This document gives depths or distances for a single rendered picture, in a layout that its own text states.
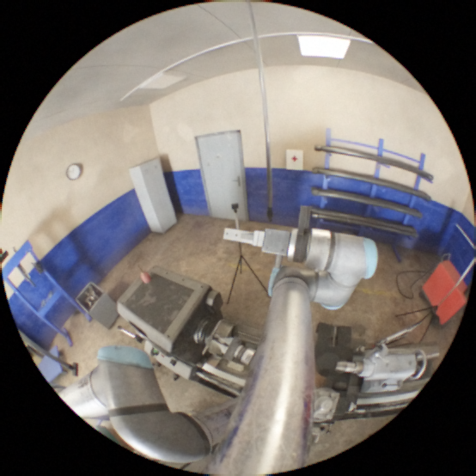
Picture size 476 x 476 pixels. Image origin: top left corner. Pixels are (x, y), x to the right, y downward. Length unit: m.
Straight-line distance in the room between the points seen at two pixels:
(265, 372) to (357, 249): 0.28
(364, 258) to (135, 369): 0.48
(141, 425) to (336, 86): 3.63
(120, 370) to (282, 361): 0.26
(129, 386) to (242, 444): 0.21
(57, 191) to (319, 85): 4.96
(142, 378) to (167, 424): 0.09
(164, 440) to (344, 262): 0.45
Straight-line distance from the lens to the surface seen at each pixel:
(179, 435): 0.33
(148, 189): 4.03
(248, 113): 3.45
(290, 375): 0.19
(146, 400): 0.32
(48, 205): 3.78
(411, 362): 1.43
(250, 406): 0.18
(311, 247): 0.35
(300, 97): 3.31
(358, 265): 0.38
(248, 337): 1.38
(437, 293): 3.57
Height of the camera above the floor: 2.16
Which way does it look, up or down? 37 degrees down
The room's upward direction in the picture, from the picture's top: 8 degrees counter-clockwise
